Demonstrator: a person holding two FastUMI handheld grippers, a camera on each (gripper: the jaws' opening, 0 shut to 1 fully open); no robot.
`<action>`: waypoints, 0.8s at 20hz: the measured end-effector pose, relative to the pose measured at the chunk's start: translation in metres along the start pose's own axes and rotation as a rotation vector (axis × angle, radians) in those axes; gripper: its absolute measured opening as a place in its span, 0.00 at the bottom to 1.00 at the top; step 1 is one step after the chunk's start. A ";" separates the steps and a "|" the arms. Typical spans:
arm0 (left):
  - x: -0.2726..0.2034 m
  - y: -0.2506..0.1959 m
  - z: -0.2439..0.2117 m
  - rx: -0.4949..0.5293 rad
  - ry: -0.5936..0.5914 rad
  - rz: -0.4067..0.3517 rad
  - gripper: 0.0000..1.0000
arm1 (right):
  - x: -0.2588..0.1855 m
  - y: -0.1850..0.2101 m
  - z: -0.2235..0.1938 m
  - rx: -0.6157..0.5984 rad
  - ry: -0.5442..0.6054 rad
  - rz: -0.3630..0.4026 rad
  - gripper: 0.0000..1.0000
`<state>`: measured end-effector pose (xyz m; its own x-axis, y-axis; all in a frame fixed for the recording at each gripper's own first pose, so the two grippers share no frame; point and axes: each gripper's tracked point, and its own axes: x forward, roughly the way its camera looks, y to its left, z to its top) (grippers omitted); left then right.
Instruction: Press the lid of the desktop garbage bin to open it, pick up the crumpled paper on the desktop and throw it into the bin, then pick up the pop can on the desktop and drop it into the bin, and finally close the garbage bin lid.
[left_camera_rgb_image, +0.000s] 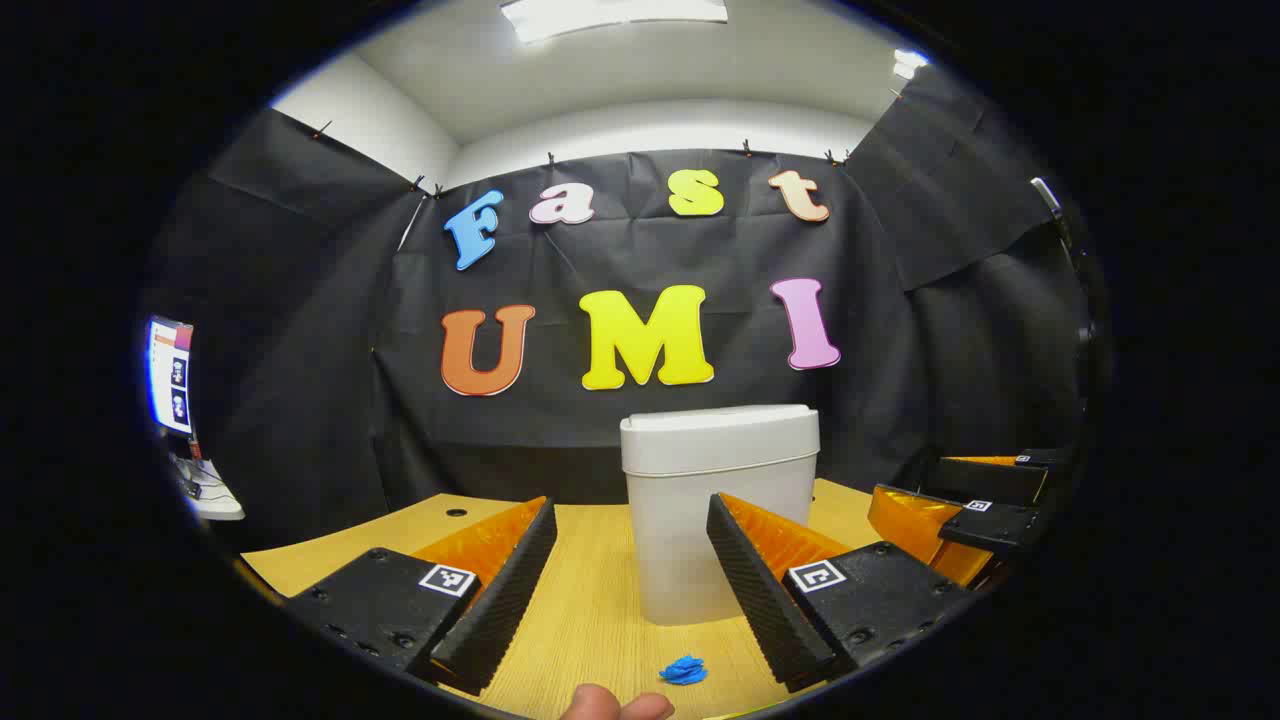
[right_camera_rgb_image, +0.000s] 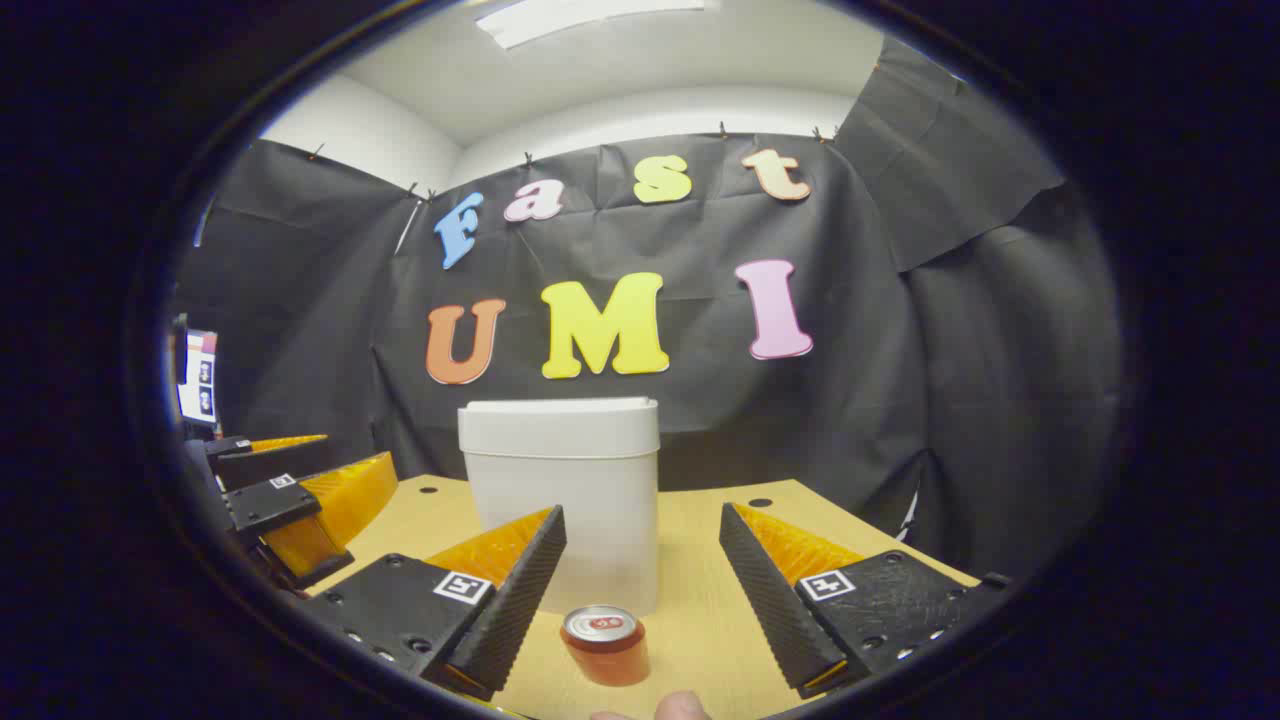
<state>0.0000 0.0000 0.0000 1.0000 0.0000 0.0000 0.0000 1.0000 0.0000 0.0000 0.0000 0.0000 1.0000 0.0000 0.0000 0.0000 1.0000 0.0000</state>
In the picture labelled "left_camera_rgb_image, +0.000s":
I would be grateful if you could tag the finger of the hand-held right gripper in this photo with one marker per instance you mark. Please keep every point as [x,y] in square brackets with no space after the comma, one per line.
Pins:
[1000,525]
[985,480]

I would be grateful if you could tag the large ceiling light panel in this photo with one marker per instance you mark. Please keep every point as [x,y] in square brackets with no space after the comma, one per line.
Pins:
[610,15]

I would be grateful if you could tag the white side table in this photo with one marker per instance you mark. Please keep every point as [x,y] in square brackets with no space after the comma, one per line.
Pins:
[215,500]

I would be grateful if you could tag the white desktop garbage bin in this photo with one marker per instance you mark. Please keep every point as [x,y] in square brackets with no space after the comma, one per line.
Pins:
[690,470]

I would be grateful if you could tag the small ceiling light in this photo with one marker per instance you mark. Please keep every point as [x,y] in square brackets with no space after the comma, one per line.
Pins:
[910,63]

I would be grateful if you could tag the black backdrop cloth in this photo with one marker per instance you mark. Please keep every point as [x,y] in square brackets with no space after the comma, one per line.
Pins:
[300,300]

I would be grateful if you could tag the wooden desktop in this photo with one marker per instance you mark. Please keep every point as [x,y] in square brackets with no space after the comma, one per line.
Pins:
[600,600]

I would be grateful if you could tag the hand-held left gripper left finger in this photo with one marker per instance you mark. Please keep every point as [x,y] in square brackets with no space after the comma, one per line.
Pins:
[505,590]

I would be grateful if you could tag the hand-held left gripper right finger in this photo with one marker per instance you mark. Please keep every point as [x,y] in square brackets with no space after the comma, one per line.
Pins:
[760,590]

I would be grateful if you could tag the blue paper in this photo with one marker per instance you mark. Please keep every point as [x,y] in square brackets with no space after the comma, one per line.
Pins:
[684,670]

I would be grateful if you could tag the computer monitor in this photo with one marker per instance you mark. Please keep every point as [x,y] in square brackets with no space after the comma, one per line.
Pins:
[170,375]

